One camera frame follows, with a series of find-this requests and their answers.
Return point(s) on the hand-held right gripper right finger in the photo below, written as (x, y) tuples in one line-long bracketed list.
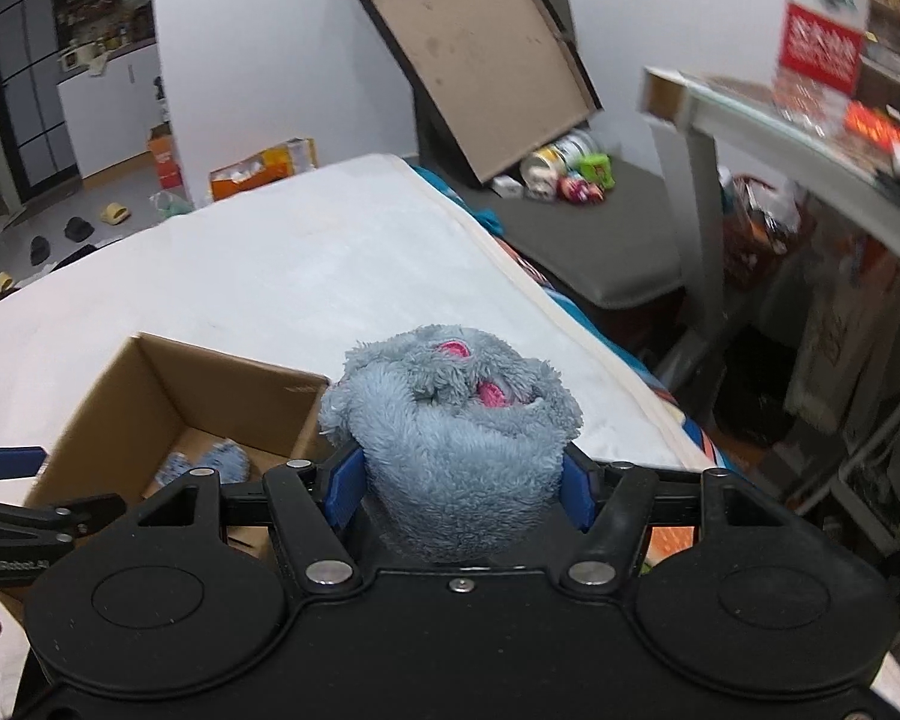
[(579, 491)]

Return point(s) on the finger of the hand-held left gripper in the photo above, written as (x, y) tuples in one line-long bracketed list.
[(82, 511), (15, 462)]

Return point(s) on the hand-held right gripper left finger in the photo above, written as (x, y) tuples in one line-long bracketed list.
[(345, 485)]

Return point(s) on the grey fluffy plush toy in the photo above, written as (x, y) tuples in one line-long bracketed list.
[(457, 465)]

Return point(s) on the grey fabric fish toy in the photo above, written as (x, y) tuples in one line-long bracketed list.
[(217, 463)]

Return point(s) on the black slipper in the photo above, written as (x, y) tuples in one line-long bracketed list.
[(79, 227), (40, 250)]

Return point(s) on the white tote bag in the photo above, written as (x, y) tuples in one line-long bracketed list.
[(840, 352)]

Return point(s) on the green plastic bag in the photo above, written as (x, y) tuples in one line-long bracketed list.
[(171, 205)]

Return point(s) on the red pink toy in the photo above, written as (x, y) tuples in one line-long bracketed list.
[(581, 189)]

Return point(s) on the small white box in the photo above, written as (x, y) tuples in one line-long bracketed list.
[(506, 187)]

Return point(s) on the red hanging bag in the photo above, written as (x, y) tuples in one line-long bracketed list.
[(757, 232)]

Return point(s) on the green toy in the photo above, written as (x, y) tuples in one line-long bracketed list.
[(596, 169)]

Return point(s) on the black framed glass door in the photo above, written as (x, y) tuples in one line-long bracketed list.
[(37, 135)]

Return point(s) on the orange white cardboard box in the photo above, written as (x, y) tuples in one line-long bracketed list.
[(166, 161)]

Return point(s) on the white green tin can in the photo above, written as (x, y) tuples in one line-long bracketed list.
[(564, 152)]

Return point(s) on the white kitchen cabinet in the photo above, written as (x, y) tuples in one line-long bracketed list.
[(105, 112)]

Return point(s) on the small open cardboard box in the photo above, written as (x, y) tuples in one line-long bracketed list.
[(664, 97)]

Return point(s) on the glass top desk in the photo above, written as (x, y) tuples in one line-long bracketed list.
[(757, 120)]

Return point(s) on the large flat cardboard tray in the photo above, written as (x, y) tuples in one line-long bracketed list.
[(480, 52)]

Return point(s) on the red printed packet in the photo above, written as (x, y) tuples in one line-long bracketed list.
[(885, 135)]

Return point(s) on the water bottle red label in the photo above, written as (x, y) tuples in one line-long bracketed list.
[(821, 37)]

